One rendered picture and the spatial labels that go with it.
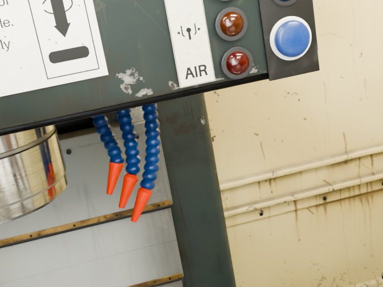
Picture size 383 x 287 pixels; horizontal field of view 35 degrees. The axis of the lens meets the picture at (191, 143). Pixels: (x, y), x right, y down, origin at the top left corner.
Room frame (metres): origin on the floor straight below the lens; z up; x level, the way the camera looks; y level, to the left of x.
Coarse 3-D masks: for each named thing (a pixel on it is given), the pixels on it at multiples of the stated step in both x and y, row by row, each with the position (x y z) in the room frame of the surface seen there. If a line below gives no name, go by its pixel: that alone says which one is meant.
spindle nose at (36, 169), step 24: (0, 144) 0.59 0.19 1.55; (24, 144) 0.60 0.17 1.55; (48, 144) 0.63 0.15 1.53; (0, 168) 0.59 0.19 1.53; (24, 168) 0.60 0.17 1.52; (48, 168) 0.62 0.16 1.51; (0, 192) 0.58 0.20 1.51; (24, 192) 0.60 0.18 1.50; (48, 192) 0.62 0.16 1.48; (0, 216) 0.58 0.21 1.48
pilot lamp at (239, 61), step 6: (234, 54) 0.49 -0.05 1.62; (240, 54) 0.49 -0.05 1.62; (228, 60) 0.49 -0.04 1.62; (234, 60) 0.49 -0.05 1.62; (240, 60) 0.49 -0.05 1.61; (246, 60) 0.49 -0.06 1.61; (228, 66) 0.49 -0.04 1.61; (234, 66) 0.49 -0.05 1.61; (240, 66) 0.49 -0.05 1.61; (246, 66) 0.49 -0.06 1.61; (234, 72) 0.49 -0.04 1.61; (240, 72) 0.49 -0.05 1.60
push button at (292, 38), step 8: (280, 24) 0.50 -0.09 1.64; (288, 24) 0.49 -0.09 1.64; (296, 24) 0.49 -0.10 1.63; (304, 24) 0.50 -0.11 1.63; (280, 32) 0.49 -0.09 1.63; (288, 32) 0.49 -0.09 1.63; (296, 32) 0.49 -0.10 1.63; (304, 32) 0.49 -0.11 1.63; (280, 40) 0.49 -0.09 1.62; (288, 40) 0.49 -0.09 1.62; (296, 40) 0.49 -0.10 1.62; (304, 40) 0.49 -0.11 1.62; (280, 48) 0.49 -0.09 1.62; (288, 48) 0.49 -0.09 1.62; (296, 48) 0.49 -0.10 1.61; (304, 48) 0.49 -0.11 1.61; (288, 56) 0.49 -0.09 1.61
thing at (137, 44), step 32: (96, 0) 0.48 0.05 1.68; (128, 0) 0.48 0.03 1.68; (160, 0) 0.49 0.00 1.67; (256, 0) 0.50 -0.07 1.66; (128, 32) 0.48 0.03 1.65; (160, 32) 0.49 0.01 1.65; (256, 32) 0.50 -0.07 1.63; (128, 64) 0.48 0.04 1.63; (160, 64) 0.49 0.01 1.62; (256, 64) 0.50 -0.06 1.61; (32, 96) 0.47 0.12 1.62; (64, 96) 0.47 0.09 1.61; (96, 96) 0.48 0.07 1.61; (128, 96) 0.48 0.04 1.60; (160, 96) 0.49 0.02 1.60; (0, 128) 0.47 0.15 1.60; (32, 128) 0.47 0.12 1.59
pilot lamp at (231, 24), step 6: (234, 12) 0.49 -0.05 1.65; (222, 18) 0.49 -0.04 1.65; (228, 18) 0.49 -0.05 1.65; (234, 18) 0.49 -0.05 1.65; (240, 18) 0.49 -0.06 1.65; (222, 24) 0.49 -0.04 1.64; (228, 24) 0.49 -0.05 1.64; (234, 24) 0.49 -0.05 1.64; (240, 24) 0.49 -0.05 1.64; (222, 30) 0.49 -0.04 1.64; (228, 30) 0.49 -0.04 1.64; (234, 30) 0.49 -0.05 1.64; (240, 30) 0.49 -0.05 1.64
